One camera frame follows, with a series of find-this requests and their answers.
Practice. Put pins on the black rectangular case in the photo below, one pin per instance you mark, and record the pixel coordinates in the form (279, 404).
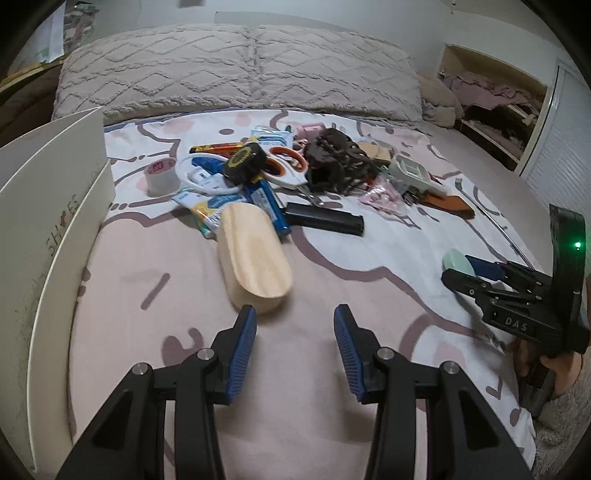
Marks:
(324, 219)

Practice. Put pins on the black tape measure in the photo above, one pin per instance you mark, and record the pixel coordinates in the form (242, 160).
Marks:
(243, 165)

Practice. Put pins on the white tape roll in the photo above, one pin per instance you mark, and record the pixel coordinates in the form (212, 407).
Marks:
(161, 178)

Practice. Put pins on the blue rectangular case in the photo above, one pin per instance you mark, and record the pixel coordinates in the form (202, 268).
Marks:
(259, 193)

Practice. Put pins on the cartoon print blanket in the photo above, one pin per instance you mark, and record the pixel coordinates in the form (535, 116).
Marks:
(153, 291)

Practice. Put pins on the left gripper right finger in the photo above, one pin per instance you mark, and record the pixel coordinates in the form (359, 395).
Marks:
(466, 439)

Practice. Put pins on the oval wooden block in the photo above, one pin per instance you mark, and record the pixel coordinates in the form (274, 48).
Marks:
(256, 271)

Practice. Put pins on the round mint green case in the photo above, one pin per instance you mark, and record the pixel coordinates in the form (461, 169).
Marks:
(456, 260)

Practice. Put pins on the beige pillow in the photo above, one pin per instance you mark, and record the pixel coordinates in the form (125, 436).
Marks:
(328, 71)
(159, 71)

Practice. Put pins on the white orange scissors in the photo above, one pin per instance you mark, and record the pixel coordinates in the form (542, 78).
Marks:
(288, 169)

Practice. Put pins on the right beige pillow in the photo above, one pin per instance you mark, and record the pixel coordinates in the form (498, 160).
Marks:
(328, 71)

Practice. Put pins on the left beige pillow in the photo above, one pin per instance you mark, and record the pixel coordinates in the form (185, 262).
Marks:
(159, 71)

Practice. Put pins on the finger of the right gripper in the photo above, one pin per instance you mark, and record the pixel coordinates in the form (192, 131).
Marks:
(461, 283)
(493, 271)

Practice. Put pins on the person right hand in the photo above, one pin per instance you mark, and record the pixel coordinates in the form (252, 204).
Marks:
(566, 367)

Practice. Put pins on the flat wooden piece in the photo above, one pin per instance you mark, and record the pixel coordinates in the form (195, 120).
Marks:
(376, 151)

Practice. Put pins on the white paper shopping bag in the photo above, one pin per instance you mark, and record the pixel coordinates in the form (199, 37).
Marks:
(46, 43)

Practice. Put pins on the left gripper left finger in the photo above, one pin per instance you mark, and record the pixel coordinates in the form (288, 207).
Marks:
(125, 439)

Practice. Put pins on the white shoe box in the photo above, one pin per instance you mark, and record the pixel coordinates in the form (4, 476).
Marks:
(56, 186)

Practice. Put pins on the sage green plastic tray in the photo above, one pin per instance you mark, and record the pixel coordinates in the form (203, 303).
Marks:
(416, 175)

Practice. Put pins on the bag of pink beads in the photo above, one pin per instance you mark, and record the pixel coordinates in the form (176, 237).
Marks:
(383, 198)

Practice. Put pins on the yellow blue tube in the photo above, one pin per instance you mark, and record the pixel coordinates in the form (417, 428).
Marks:
(206, 210)

